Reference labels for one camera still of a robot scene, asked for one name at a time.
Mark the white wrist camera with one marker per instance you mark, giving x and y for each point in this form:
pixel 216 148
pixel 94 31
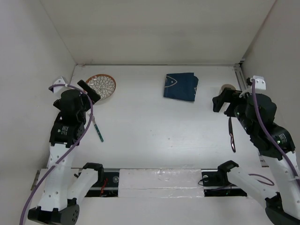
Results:
pixel 59 84
pixel 258 81

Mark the dark blue cloth placemat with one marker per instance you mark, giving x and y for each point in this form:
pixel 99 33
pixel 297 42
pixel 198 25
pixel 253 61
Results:
pixel 181 86

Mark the black knife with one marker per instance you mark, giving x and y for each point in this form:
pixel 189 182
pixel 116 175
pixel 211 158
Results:
pixel 230 129

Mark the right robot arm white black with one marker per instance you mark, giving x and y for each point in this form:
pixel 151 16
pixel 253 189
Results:
pixel 256 114

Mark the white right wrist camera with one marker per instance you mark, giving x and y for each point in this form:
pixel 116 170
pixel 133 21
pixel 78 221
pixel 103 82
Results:
pixel 258 81

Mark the fork with green handle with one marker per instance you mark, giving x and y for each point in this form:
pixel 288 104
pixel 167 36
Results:
pixel 96 126

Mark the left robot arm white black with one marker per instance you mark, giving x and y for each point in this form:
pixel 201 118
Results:
pixel 55 200

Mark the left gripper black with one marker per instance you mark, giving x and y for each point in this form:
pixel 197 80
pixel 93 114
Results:
pixel 91 92

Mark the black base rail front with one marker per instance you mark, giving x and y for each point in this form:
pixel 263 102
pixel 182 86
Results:
pixel 109 187

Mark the white foam block centre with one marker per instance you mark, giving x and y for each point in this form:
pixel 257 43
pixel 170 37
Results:
pixel 160 183

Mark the floral plate with orange rim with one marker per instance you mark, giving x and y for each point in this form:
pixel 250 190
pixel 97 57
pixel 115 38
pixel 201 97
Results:
pixel 104 85

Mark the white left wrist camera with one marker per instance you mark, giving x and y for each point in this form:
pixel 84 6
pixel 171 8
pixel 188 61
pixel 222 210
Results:
pixel 59 84

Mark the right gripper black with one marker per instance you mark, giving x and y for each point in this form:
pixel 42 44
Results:
pixel 227 95

